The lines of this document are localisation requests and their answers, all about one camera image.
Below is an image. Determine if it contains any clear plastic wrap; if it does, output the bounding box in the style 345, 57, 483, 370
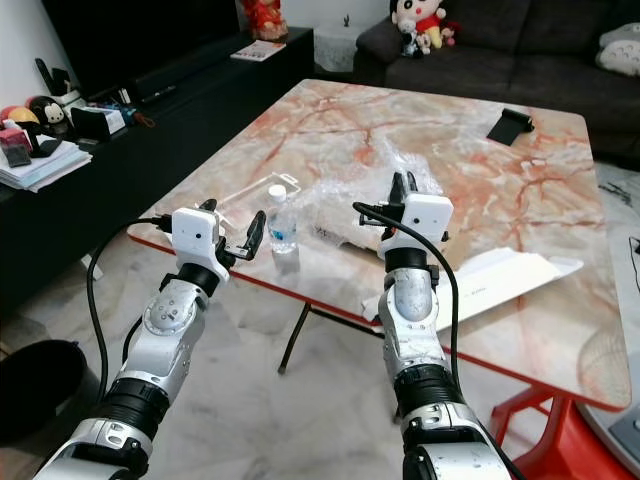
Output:
295, 135, 466, 251

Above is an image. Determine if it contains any black rubbish bin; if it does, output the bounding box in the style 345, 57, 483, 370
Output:
0, 339, 74, 447

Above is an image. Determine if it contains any clear water bottle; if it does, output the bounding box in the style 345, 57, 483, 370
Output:
266, 183, 300, 257

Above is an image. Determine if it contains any marble pattern folding table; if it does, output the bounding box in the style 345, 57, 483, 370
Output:
126, 78, 621, 413

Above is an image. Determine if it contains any black phone stand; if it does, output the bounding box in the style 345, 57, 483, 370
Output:
486, 106, 537, 147

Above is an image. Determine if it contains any white long carton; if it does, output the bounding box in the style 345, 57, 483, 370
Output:
363, 246, 587, 324

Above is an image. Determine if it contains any white paper stack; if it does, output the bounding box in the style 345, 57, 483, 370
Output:
0, 138, 95, 194

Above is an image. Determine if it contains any pink printed booklet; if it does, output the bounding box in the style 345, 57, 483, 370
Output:
229, 40, 288, 63

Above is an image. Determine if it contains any dark brown sofa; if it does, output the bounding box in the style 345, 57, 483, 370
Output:
352, 0, 640, 169

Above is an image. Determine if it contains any cartoon boy plush doll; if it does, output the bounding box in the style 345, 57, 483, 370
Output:
390, 0, 458, 59

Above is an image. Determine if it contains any black television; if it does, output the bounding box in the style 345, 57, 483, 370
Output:
40, 0, 243, 101

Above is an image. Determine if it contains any black mouse plush toy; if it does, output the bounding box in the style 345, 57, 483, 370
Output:
28, 95, 73, 136

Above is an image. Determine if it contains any dark red small box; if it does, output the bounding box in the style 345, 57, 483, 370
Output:
4, 124, 38, 170

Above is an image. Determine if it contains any red plush decoration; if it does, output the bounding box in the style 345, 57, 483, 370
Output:
238, 0, 290, 43

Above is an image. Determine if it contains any red yellow plush toy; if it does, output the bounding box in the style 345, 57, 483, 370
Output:
0, 104, 33, 129

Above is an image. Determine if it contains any grey round plush toy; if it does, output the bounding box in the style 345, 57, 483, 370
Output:
594, 24, 640, 80

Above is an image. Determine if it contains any red plastic stool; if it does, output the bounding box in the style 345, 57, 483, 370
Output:
488, 383, 640, 480

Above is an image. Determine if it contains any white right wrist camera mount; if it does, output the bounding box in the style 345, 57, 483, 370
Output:
395, 193, 454, 256

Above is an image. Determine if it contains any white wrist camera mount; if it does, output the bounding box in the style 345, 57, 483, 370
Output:
395, 193, 454, 256
170, 206, 229, 286

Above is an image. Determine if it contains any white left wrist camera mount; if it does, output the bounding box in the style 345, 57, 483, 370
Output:
170, 206, 229, 286

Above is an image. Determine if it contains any black cordless handset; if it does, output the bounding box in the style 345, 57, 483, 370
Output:
34, 57, 63, 98

